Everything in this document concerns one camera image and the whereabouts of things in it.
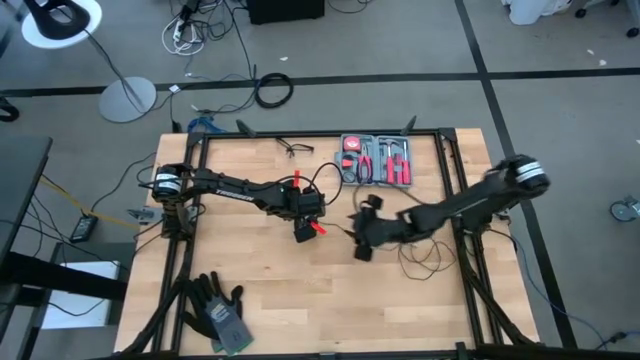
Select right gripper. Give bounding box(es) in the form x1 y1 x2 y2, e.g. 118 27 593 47
343 194 417 262

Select thin black wire cord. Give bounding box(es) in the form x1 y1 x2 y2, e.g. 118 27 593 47
319 219 459 282

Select grey plastic tool case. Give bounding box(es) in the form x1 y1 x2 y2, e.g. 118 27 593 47
333 133 416 189

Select black safety glasses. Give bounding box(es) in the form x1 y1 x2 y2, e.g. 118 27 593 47
275 137 316 159

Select black work glove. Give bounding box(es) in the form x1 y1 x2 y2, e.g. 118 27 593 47
180 271 245 341

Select grey work glove with label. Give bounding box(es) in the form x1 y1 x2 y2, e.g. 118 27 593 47
205 296 256 355

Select black box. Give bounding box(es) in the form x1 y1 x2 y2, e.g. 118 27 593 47
246 0 327 26

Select white round-base stand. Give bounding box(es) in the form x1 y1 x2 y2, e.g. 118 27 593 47
22 0 158 124

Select white power strip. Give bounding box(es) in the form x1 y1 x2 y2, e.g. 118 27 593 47
162 12 206 57

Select black power adapter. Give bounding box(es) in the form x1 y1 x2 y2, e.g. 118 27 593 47
69 214 99 244

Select white panel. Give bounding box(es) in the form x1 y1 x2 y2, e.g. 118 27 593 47
41 259 122 330

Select black metal beam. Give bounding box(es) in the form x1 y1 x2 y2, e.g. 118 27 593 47
0 252 129 302

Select grey caster wheel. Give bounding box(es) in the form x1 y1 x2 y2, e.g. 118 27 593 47
609 195 640 223

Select white plastic unit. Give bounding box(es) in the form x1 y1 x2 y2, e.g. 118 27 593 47
501 0 575 26

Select black desk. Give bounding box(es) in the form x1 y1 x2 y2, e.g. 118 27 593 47
0 134 54 261

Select dark wheeled chair foot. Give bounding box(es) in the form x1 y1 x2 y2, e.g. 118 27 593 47
0 95 21 123

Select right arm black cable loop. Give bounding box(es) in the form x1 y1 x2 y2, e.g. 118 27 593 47
351 180 384 214

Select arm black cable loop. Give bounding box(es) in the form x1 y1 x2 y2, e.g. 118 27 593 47
351 180 384 214
299 161 345 207

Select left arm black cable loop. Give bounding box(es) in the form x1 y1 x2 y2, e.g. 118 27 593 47
299 161 345 207

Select red-handled pliers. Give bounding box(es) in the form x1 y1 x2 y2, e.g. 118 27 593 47
356 142 374 184

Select red-handled hammer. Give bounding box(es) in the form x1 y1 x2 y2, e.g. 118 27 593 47
378 139 401 185

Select red-handled screwdriver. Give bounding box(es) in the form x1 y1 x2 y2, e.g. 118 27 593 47
401 141 413 185

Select coiled black floor cable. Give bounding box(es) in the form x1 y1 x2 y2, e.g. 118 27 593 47
254 72 295 110

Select bundled blue cable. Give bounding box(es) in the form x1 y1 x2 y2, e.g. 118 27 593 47
186 115 217 134

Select yellow cable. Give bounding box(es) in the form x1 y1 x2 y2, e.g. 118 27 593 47
39 174 142 232

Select long blue floor cable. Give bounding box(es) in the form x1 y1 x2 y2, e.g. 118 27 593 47
509 233 640 351

